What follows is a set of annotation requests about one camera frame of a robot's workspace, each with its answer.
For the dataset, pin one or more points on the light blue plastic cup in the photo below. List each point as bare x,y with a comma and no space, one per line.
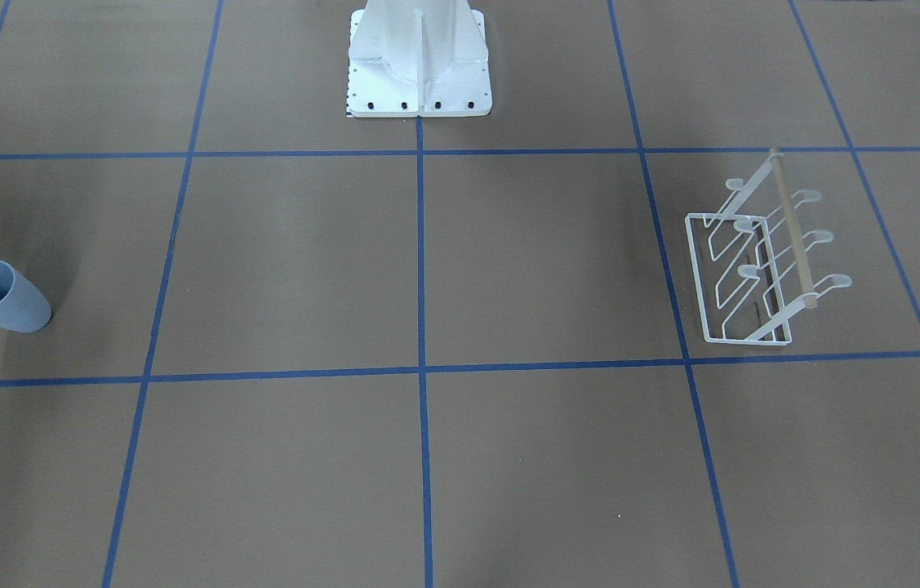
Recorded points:
23,308

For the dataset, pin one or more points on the white wire cup rack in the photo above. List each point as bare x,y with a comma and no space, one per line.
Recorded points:
750,259

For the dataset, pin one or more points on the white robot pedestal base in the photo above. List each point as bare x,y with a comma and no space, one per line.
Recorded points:
418,59

